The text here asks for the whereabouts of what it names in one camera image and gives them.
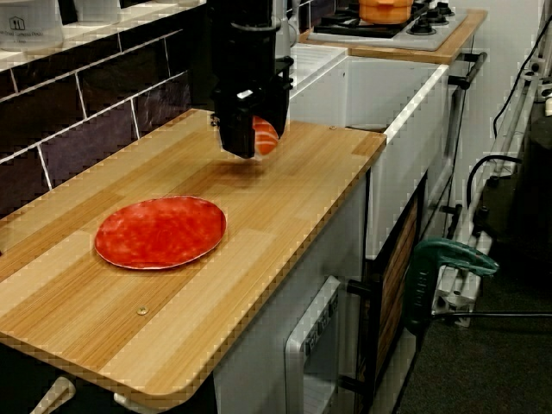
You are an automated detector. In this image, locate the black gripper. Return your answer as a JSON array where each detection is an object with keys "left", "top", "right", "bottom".
[{"left": 212, "top": 21, "right": 295, "bottom": 160}]

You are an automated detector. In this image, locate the toy salmon sushi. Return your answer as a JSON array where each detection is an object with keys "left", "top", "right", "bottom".
[{"left": 252, "top": 115, "right": 279, "bottom": 157}]

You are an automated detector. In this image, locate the red round plate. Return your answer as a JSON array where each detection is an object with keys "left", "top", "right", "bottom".
[{"left": 94, "top": 196, "right": 228, "bottom": 271}]

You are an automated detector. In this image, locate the grey toy faucet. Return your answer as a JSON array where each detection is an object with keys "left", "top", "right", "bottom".
[{"left": 273, "top": 0, "right": 297, "bottom": 61}]

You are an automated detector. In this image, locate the black stove grate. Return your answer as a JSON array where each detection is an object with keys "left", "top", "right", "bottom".
[{"left": 313, "top": 3, "right": 426, "bottom": 39}]

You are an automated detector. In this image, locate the white toy sink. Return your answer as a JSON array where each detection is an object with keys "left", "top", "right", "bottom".
[{"left": 288, "top": 42, "right": 452, "bottom": 260}]

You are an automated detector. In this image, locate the orange toy pot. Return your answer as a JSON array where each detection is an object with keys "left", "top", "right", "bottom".
[{"left": 358, "top": 0, "right": 416, "bottom": 25}]

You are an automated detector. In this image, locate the wooden stove counter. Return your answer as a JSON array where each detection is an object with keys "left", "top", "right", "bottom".
[{"left": 299, "top": 8, "right": 490, "bottom": 66}]

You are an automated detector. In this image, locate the grey toy stove top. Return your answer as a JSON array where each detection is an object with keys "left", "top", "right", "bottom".
[{"left": 307, "top": 2, "right": 470, "bottom": 52}]

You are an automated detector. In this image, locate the plain white container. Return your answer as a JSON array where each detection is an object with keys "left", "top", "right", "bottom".
[{"left": 72, "top": 0, "right": 122, "bottom": 23}]

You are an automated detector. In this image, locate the wood panel cabinet door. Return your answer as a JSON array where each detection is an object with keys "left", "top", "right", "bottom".
[{"left": 373, "top": 198, "right": 420, "bottom": 380}]

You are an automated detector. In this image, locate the white toy oven door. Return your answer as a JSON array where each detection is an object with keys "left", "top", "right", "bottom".
[{"left": 283, "top": 275, "right": 342, "bottom": 414}]

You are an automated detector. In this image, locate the green clamp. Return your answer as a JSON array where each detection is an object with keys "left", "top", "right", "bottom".
[{"left": 404, "top": 239, "right": 501, "bottom": 338}]

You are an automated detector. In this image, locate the white printed container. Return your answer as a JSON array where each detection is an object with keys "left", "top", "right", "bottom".
[{"left": 0, "top": 0, "right": 66, "bottom": 52}]

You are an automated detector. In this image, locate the short black door handle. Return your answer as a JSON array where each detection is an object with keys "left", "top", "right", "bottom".
[{"left": 347, "top": 279, "right": 381, "bottom": 303}]

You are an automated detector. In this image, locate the long black cabinet handle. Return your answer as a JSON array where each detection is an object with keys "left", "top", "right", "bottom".
[{"left": 447, "top": 51, "right": 490, "bottom": 91}]

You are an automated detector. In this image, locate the thick black looped cable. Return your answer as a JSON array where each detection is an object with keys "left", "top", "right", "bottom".
[{"left": 467, "top": 154, "right": 525, "bottom": 236}]

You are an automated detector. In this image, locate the white aluminium frame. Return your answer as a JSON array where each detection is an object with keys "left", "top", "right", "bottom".
[{"left": 430, "top": 55, "right": 552, "bottom": 329}]

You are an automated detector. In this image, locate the thin black hanging cable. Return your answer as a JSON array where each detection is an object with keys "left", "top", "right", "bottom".
[{"left": 492, "top": 12, "right": 552, "bottom": 140}]

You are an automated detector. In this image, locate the white plastic handle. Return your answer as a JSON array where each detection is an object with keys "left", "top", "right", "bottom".
[{"left": 30, "top": 376, "right": 78, "bottom": 414}]

